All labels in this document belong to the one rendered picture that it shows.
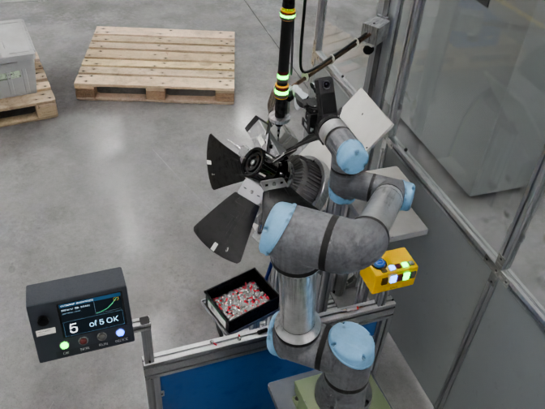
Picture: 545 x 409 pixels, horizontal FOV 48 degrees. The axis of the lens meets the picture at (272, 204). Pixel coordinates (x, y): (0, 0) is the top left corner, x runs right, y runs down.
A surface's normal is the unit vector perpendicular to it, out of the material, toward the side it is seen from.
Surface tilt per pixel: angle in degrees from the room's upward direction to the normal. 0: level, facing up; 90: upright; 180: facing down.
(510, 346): 90
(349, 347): 6
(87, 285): 15
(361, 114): 50
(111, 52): 0
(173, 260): 0
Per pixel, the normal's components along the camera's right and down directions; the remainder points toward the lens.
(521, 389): -0.94, 0.17
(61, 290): -0.03, -0.90
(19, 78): 0.42, 0.67
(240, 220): -0.10, -0.02
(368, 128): -0.68, -0.36
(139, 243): 0.05, -0.76
